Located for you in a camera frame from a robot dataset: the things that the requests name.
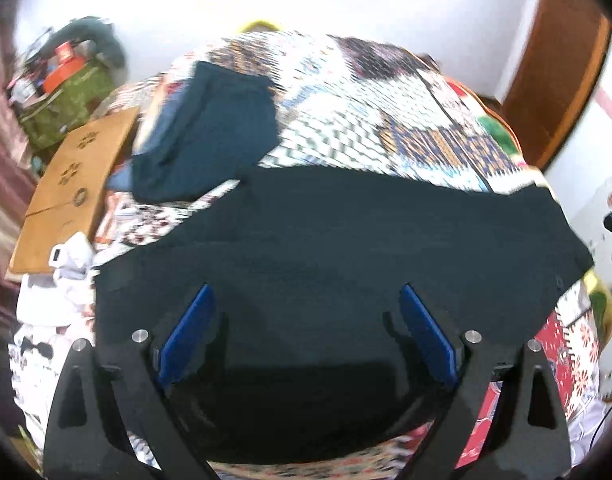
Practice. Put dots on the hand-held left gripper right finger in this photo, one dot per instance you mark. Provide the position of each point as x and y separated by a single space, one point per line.
427 332

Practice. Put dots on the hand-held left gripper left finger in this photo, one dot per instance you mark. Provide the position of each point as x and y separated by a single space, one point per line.
187 335

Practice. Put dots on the dark green pants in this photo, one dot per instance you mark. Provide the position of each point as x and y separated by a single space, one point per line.
326 260

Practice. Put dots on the white crumpled cloth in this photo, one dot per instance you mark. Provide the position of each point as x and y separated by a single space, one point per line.
68 260

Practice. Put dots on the wooden door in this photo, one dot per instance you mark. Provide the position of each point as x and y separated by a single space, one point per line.
555 65

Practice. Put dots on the wooden lap desk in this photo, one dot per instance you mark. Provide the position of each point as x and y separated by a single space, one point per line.
71 185

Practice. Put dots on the dark blue folded garment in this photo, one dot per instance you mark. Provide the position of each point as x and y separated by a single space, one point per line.
206 130

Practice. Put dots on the patchwork printed blanket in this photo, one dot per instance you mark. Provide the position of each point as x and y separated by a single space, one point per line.
366 110

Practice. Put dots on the maroon curtain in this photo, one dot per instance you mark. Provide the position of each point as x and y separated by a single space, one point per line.
3 170

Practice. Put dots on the green fabric bag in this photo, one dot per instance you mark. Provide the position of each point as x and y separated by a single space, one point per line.
63 102

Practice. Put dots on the orange box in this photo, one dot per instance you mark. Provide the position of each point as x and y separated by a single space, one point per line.
61 72

